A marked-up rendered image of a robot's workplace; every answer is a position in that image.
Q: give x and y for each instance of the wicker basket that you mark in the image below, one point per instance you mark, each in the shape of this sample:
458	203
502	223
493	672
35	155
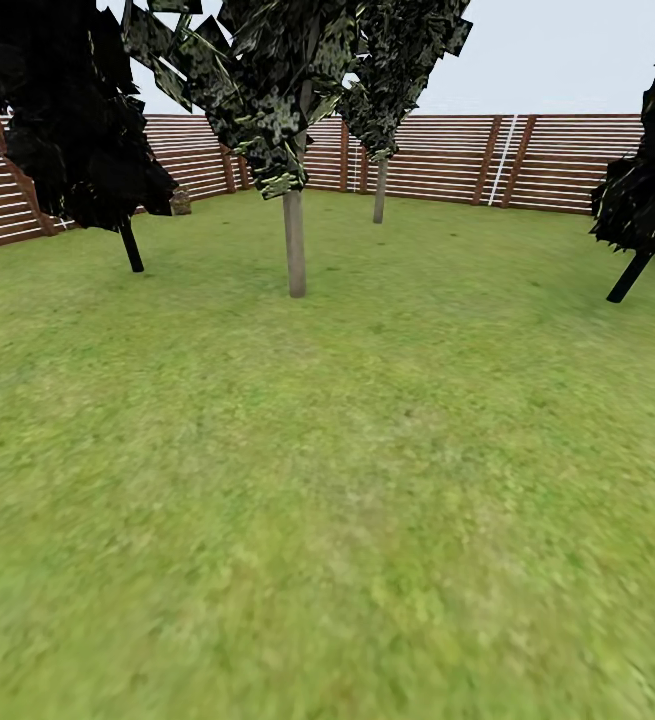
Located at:
180	202

